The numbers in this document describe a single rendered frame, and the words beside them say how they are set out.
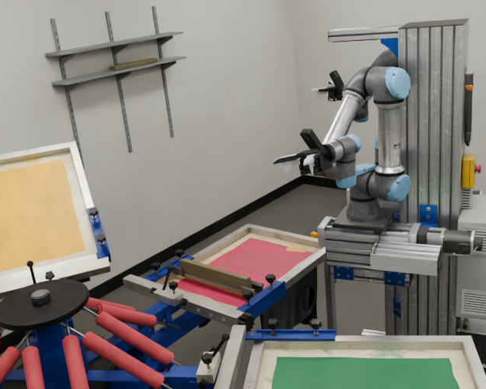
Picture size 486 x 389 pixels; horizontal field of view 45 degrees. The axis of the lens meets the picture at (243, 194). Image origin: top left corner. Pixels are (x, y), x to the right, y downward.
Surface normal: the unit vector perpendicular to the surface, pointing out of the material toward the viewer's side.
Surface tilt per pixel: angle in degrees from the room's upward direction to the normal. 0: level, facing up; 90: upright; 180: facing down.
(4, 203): 32
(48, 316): 0
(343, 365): 0
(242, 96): 90
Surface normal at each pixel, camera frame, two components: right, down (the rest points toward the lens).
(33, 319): -0.10, -0.94
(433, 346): -0.15, 0.35
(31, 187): 0.11, -0.65
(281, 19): 0.77, 0.14
